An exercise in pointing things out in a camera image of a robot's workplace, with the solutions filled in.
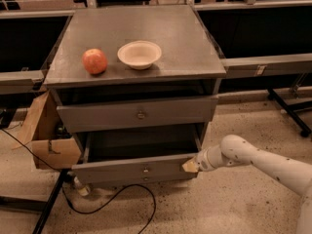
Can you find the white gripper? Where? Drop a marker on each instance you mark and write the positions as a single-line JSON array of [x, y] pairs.
[[203, 162]]

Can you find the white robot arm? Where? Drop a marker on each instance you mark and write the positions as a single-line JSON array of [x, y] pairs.
[[235, 151]]

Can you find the grey wooden drawer cabinet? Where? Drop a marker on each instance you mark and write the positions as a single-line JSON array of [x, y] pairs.
[[188, 67]]

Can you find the grey top drawer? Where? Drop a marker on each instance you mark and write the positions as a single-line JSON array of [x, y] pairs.
[[137, 113]]

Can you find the small white bottle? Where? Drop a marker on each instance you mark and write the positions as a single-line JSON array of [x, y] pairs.
[[83, 189]]

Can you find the white paper bowl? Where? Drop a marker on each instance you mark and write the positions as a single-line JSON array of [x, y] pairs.
[[139, 55]]

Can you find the black metal stand leg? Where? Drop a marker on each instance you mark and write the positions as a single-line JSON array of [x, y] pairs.
[[50, 203]]

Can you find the brown cardboard box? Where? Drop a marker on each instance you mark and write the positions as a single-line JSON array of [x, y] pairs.
[[39, 130]]

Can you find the red apple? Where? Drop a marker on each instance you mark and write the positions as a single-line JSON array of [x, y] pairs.
[[94, 61]]

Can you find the grey rail right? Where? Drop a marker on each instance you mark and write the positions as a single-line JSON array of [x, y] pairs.
[[267, 66]]

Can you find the grey rail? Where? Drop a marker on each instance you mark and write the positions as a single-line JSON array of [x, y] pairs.
[[21, 82], [267, 66]]

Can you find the grey rail left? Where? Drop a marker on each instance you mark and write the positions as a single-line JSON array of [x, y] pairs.
[[21, 82]]

